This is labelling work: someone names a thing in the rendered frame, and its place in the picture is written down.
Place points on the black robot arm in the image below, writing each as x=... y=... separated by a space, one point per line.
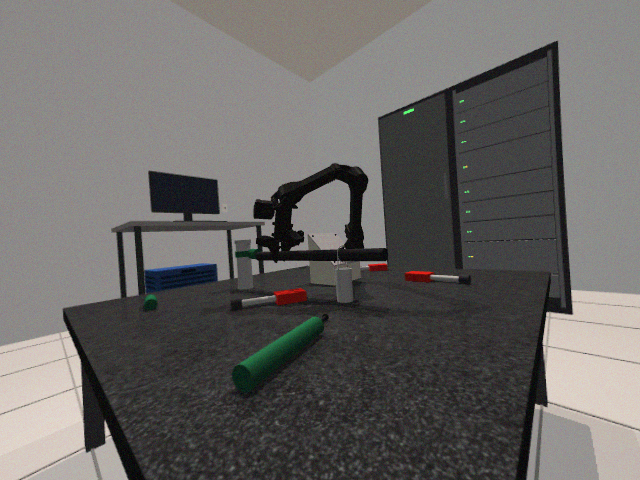
x=291 y=193

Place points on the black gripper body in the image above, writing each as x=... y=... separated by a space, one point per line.
x=267 y=241

